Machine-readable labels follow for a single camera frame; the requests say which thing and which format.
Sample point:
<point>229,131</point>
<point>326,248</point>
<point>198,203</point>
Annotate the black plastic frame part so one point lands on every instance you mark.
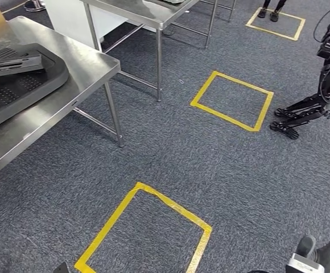
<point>17,64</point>

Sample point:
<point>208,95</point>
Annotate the steel workbench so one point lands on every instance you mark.
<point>82,71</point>
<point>142,13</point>

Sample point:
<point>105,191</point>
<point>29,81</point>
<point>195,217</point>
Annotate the black humanoid robot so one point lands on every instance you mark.
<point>304,107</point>

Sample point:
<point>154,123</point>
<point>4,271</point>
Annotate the yellow floor tape square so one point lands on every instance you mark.
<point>298,30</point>
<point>202,243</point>
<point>264,109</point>

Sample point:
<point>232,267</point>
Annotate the person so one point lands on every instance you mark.
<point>274,16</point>

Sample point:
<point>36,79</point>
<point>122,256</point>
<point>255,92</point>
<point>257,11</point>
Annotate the black plastic engine cover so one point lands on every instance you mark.
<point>25,94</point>

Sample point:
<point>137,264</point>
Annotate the chrome barrier stanchion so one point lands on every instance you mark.
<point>34,5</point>

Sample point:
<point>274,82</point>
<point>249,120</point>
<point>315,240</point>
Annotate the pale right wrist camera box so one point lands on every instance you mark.
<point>301,263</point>

